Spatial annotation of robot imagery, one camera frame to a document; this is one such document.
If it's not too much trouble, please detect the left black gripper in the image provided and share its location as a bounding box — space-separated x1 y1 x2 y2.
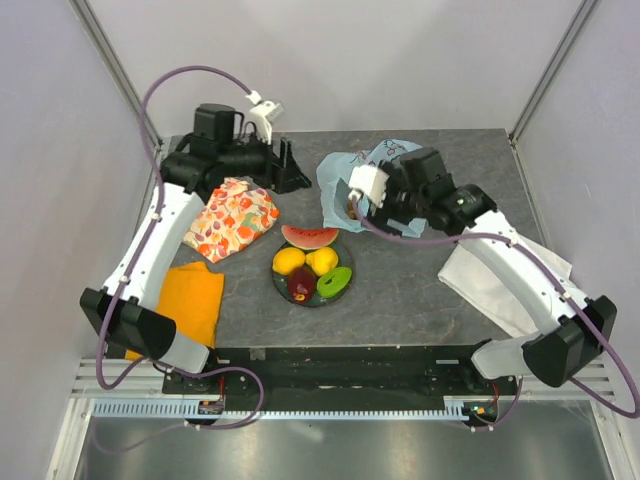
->
218 127 310 194

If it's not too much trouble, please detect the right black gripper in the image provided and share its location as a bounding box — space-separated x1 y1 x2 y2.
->
360 160 428 241

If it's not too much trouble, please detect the light blue plastic bag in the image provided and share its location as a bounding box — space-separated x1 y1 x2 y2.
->
316 139 426 238

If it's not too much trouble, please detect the fake watermelon slice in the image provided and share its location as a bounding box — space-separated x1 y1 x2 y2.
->
281 225 339 251

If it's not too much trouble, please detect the yellow fake lemon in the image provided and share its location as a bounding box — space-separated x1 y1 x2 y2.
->
272 247 306 276

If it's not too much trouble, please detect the fake red mango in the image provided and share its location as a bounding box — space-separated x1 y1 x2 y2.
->
287 266 317 303

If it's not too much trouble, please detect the fake green kiwi slice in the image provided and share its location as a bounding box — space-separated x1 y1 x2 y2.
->
316 266 353 299

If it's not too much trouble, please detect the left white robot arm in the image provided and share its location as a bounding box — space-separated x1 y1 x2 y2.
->
80 100 311 393

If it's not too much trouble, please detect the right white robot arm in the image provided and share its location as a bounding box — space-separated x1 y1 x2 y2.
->
349 148 617 394

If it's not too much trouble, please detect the fake brown grape bunch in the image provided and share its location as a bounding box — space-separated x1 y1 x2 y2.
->
347 199 358 220

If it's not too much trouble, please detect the floral orange cloth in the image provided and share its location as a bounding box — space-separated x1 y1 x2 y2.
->
183 177 280 263

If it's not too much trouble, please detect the white towel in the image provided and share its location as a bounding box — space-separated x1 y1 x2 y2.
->
438 237 574 337

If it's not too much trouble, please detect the blue ceramic plate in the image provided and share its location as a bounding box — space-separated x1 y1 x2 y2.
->
271 241 355 308

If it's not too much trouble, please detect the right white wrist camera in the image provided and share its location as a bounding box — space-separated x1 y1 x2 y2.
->
348 165 389 208

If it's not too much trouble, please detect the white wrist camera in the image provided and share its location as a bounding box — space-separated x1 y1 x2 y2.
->
348 165 389 208
246 90 284 145

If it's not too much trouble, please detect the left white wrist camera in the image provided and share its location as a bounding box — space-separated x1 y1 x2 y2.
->
246 90 284 145

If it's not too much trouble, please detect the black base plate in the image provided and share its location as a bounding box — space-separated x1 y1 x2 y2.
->
161 345 518 399

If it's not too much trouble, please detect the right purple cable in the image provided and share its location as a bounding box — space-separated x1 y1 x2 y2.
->
347 189 640 434

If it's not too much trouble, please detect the purple cable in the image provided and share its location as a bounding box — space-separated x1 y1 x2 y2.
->
347 189 640 434
89 65 266 455

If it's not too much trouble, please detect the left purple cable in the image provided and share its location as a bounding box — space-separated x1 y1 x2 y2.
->
89 65 266 455

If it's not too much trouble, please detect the light blue cable duct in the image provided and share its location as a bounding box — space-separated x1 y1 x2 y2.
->
92 398 488 421

